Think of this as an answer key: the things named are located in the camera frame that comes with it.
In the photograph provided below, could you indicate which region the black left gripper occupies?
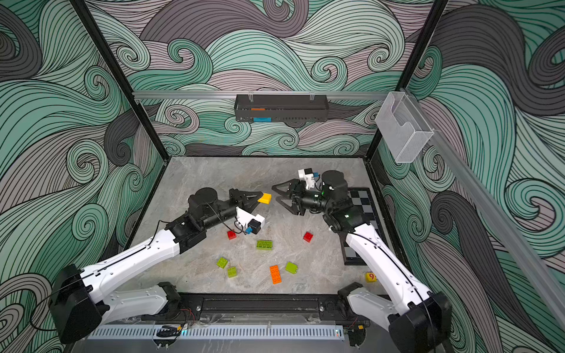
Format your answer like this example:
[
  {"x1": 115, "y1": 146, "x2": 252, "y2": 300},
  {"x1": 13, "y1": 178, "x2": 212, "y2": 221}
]
[{"x1": 199, "y1": 190, "x2": 260, "y2": 233}]

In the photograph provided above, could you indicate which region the yellow lego brick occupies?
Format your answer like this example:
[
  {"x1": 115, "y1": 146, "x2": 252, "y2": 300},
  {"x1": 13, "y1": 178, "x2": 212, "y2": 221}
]
[{"x1": 258, "y1": 193, "x2": 272, "y2": 204}]

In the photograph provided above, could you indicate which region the long green lego brick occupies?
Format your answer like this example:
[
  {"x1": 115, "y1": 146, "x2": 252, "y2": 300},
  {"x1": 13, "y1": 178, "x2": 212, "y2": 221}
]
[{"x1": 256, "y1": 240, "x2": 273, "y2": 250}]

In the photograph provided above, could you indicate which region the green sloped lego brick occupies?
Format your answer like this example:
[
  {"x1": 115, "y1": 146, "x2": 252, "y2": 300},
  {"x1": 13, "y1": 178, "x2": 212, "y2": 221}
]
[{"x1": 285, "y1": 262, "x2": 299, "y2": 274}]

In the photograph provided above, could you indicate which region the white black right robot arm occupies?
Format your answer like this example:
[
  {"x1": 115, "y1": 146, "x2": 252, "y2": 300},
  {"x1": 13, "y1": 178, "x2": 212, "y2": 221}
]
[{"x1": 272, "y1": 169, "x2": 453, "y2": 352}]

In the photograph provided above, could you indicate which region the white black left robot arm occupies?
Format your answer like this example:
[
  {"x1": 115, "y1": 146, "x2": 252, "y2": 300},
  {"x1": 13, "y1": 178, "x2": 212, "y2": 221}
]
[{"x1": 48, "y1": 188, "x2": 272, "y2": 344}]

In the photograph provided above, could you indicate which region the red lego brick right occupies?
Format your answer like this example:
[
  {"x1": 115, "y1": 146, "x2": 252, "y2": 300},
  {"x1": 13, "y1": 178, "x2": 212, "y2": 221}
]
[{"x1": 303, "y1": 232, "x2": 313, "y2": 243}]

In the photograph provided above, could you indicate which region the small green lego brick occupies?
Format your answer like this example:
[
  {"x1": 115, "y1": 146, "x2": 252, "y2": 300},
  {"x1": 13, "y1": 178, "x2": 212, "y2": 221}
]
[
  {"x1": 216, "y1": 257, "x2": 229, "y2": 269},
  {"x1": 227, "y1": 266, "x2": 238, "y2": 278}
]

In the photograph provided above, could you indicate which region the orange flat lego plate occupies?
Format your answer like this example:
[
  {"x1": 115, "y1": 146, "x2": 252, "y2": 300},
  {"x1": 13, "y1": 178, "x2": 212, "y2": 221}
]
[{"x1": 269, "y1": 265, "x2": 282, "y2": 285}]

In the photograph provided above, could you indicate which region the black white chessboard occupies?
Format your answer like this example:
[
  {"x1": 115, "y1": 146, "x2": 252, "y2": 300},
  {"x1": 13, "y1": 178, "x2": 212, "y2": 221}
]
[{"x1": 339, "y1": 187, "x2": 382, "y2": 266}]

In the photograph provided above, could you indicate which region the yellow numbered cube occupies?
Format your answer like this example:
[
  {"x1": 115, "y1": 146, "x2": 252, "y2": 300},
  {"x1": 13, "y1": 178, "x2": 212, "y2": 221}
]
[{"x1": 364, "y1": 272, "x2": 378, "y2": 283}]

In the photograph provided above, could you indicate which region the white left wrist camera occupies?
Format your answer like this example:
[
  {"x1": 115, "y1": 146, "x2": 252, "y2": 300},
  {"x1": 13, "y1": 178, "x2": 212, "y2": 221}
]
[{"x1": 235, "y1": 207, "x2": 266, "y2": 235}]

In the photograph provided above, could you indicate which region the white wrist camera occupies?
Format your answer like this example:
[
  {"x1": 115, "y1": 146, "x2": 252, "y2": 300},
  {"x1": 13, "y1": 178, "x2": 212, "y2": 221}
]
[
  {"x1": 235, "y1": 207, "x2": 266, "y2": 235},
  {"x1": 298, "y1": 169, "x2": 319, "y2": 191}
]

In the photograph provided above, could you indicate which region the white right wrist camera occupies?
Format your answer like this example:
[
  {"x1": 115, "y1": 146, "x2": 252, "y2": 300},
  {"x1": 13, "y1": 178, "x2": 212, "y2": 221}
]
[{"x1": 298, "y1": 169, "x2": 319, "y2": 191}]

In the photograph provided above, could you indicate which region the black wall tray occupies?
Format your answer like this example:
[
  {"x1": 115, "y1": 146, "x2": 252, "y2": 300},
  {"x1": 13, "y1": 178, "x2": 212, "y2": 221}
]
[{"x1": 234, "y1": 94, "x2": 330, "y2": 127}]

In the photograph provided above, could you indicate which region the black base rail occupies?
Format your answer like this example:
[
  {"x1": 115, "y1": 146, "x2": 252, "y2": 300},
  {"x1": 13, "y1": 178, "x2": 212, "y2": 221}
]
[{"x1": 145, "y1": 293, "x2": 372, "y2": 323}]

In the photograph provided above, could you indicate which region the clear plastic wall box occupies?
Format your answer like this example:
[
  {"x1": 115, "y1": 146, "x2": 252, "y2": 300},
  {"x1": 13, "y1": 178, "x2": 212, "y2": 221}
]
[{"x1": 375, "y1": 91, "x2": 434, "y2": 164}]

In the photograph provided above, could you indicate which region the white slotted cable duct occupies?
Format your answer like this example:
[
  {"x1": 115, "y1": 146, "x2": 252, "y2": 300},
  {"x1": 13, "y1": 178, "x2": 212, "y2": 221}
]
[{"x1": 88, "y1": 324, "x2": 345, "y2": 341}]

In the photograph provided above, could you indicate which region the aluminium rail back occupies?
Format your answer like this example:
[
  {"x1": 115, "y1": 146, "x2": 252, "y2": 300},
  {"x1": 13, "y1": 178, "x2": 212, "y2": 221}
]
[{"x1": 132, "y1": 90, "x2": 388, "y2": 101}]

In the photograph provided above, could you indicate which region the aluminium rail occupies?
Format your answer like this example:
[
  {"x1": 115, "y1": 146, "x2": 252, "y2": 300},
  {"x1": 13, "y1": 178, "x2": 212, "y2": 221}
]
[
  {"x1": 132, "y1": 90, "x2": 388, "y2": 101},
  {"x1": 399, "y1": 87, "x2": 565, "y2": 329}
]

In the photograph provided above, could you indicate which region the aluminium rail right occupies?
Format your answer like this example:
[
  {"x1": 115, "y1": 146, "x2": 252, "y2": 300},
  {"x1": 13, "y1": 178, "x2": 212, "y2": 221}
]
[{"x1": 399, "y1": 87, "x2": 565, "y2": 329}]

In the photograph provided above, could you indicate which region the black right corner post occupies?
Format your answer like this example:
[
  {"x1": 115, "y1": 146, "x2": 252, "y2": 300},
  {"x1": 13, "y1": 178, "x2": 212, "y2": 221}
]
[{"x1": 364, "y1": 1, "x2": 448, "y2": 164}]

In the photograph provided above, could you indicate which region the black corner post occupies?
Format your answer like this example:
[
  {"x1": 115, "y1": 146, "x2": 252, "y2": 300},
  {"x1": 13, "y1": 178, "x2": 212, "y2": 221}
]
[
  {"x1": 364, "y1": 1, "x2": 448, "y2": 164},
  {"x1": 70, "y1": 0, "x2": 171, "y2": 165}
]

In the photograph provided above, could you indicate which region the black left corner post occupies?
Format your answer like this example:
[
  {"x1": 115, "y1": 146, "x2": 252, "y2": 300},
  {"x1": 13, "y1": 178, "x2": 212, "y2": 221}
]
[{"x1": 70, "y1": 0, "x2": 171, "y2": 165}]

